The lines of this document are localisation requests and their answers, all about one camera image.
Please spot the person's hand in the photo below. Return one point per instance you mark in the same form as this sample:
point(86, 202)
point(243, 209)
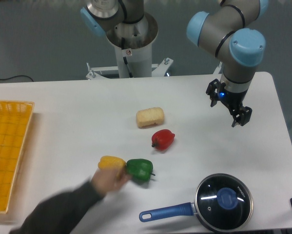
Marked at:
point(109, 180)

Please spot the beige bread loaf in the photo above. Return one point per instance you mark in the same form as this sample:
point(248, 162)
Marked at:
point(149, 117)

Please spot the dark sleeved forearm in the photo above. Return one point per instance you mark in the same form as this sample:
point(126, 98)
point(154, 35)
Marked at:
point(61, 213)

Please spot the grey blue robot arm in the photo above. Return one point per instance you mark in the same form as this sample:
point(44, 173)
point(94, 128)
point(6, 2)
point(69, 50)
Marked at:
point(225, 35)

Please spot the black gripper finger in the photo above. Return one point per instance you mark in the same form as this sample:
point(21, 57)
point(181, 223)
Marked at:
point(212, 91)
point(241, 115)

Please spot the green bell pepper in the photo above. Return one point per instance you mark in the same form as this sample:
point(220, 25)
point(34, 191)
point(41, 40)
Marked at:
point(140, 169)

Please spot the yellow bell pepper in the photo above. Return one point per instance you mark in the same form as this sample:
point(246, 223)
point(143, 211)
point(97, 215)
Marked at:
point(112, 162)

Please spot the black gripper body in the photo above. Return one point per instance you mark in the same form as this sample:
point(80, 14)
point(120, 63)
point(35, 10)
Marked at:
point(231, 94)

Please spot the yellow woven basket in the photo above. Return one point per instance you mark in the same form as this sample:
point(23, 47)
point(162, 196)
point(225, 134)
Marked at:
point(15, 119)

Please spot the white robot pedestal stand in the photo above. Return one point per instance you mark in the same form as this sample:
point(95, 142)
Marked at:
point(133, 50)

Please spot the red bell pepper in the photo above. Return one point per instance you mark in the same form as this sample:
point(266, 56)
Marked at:
point(162, 139)

